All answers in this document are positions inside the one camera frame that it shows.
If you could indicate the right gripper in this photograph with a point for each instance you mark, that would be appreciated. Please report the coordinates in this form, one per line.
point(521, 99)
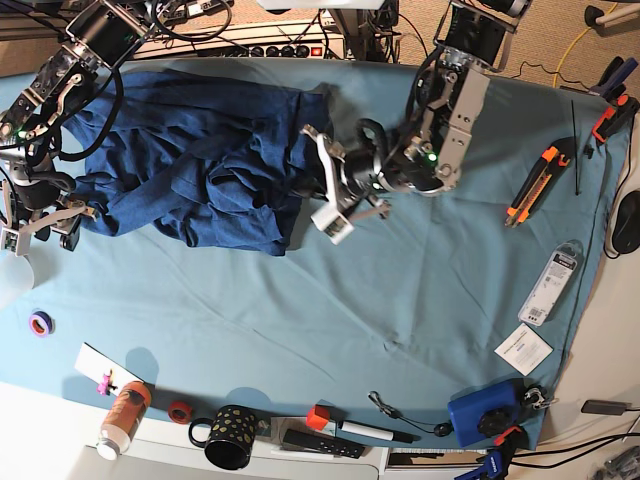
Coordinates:
point(46, 200)

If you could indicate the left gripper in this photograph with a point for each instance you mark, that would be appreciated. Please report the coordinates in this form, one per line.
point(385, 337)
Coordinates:
point(350, 178)

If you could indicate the dark blue t-shirt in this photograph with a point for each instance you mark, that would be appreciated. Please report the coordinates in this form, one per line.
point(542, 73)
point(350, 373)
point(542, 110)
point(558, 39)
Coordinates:
point(211, 162)

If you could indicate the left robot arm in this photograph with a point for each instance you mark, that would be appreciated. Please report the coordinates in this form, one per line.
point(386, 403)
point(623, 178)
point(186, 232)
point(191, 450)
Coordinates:
point(426, 153)

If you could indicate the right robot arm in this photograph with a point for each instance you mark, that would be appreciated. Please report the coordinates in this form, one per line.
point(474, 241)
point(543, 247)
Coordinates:
point(102, 37)

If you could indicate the translucent plastic cup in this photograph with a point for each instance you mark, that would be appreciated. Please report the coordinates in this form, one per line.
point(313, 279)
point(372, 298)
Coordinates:
point(16, 276)

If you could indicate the purple tape roll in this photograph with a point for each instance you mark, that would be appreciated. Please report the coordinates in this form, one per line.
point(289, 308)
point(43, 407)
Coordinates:
point(41, 324)

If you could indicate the white paper strip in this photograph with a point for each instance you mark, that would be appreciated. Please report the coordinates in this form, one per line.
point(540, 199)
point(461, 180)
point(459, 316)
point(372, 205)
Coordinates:
point(99, 368)

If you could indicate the pink small clip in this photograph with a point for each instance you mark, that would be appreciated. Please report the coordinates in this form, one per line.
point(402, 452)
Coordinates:
point(106, 385)

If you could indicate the orange plastic bottle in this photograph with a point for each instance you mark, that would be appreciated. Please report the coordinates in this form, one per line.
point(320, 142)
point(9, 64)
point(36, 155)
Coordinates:
point(119, 427)

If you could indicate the red tape roll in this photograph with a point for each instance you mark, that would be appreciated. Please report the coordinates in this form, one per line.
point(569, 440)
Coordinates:
point(180, 412)

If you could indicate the teal table cloth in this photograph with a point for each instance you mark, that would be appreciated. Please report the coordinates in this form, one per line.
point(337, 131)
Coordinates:
point(412, 307)

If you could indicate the black orange utility knife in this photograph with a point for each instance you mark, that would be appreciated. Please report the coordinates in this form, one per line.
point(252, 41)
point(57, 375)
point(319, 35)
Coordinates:
point(552, 162)

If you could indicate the red cube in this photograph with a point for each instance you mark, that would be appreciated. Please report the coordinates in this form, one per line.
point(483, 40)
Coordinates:
point(318, 418)

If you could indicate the black mug yellow dots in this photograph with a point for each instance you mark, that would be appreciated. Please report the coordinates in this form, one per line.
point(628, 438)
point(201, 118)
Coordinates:
point(230, 439)

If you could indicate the black remote control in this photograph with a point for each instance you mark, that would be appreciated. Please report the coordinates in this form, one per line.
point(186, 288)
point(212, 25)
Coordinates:
point(325, 445)

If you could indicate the clear blister pack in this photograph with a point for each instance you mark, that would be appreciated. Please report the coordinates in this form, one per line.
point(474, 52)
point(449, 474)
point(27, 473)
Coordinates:
point(563, 262)

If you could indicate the white black marker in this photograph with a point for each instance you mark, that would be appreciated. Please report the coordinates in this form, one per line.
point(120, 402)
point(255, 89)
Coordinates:
point(376, 433)

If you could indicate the white paper card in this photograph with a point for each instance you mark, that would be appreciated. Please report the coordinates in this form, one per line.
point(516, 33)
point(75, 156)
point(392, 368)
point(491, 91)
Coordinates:
point(524, 350)

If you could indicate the black zip tie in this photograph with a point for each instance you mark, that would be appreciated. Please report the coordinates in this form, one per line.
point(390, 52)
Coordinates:
point(575, 150)

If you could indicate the blue box with knob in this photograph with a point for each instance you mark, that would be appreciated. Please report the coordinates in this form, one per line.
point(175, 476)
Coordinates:
point(486, 413)

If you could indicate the orange black bar clamp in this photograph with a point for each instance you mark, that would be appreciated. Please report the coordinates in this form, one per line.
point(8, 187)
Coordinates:
point(614, 118)

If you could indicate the blue spring clamp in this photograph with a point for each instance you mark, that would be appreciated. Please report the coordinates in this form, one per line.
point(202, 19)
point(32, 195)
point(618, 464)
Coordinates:
point(613, 76)

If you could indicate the black computer mouse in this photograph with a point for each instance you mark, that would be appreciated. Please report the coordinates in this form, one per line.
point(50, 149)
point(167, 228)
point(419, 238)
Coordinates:
point(626, 233)

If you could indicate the blue orange bottom clamp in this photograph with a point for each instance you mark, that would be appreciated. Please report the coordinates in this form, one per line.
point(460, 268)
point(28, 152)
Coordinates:
point(496, 463)

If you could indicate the black adapter block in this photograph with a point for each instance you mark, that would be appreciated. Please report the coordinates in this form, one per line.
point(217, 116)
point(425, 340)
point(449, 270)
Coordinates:
point(604, 407)

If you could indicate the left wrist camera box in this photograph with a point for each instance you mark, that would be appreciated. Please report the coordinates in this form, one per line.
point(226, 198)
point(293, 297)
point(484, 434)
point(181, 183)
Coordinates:
point(329, 220)

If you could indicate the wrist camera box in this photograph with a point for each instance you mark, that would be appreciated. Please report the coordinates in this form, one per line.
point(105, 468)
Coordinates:
point(329, 220)
point(15, 242)

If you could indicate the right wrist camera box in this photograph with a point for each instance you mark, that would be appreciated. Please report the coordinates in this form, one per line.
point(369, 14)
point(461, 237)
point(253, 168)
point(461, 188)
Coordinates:
point(15, 242)

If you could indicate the carabiner with black lanyard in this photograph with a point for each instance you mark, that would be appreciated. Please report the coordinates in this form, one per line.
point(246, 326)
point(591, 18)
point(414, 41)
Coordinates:
point(439, 430)

